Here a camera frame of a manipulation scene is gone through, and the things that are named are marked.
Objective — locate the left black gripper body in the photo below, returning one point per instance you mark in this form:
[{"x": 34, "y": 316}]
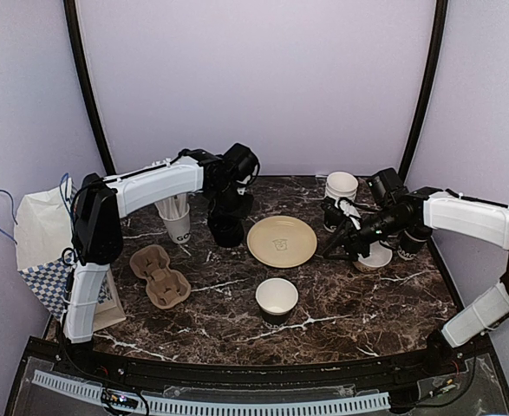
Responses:
[{"x": 228, "y": 202}]

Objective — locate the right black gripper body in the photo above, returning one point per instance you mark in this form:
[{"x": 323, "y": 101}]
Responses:
[{"x": 363, "y": 246}]

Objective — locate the stack of black lids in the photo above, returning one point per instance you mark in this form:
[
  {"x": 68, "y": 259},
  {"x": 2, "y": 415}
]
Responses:
[{"x": 228, "y": 232}]

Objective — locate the black paper coffee cup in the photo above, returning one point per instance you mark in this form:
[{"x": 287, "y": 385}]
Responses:
[{"x": 411, "y": 242}]

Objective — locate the stack of paper cups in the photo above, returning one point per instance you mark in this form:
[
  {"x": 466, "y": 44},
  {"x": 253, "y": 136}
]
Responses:
[{"x": 341, "y": 185}]

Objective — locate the cardboard cup carrier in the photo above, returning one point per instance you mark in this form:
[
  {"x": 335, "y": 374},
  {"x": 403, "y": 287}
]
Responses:
[{"x": 166, "y": 287}]

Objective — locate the blue checkered paper bag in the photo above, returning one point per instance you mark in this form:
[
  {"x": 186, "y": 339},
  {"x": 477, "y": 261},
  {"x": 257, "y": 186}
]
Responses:
[{"x": 42, "y": 238}]

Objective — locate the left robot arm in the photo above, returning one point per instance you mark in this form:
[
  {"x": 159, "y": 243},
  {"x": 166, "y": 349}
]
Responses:
[{"x": 101, "y": 204}]

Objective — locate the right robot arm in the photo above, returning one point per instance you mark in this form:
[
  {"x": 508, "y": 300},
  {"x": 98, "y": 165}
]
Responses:
[{"x": 412, "y": 216}]

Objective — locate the white ceramic bowl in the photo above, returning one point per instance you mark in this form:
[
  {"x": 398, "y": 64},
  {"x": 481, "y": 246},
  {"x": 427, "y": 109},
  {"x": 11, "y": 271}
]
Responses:
[{"x": 379, "y": 257}]

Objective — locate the wrapped white straws bundle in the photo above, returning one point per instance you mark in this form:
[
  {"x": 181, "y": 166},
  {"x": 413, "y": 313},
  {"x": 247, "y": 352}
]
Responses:
[{"x": 173, "y": 207}]

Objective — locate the white cup holding straws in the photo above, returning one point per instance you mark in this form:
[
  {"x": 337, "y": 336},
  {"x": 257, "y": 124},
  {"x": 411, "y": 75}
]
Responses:
[{"x": 179, "y": 228}]

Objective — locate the cream round plate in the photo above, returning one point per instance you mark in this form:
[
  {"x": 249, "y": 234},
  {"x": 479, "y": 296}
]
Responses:
[{"x": 282, "y": 242}]

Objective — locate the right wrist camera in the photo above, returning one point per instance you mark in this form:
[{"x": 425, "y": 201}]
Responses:
[{"x": 334, "y": 212}]

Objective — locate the white cable duct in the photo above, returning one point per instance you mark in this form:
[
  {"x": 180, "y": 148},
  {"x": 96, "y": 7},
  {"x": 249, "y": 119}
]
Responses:
[{"x": 189, "y": 401}]

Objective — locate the right black frame post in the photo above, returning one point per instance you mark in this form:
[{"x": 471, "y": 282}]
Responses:
[{"x": 427, "y": 83}]

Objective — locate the black frame post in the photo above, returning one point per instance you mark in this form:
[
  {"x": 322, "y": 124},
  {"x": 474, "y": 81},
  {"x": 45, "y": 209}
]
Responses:
[
  {"x": 427, "y": 83},
  {"x": 81, "y": 67}
]

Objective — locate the left black frame post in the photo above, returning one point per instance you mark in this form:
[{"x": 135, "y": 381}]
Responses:
[{"x": 81, "y": 67}]

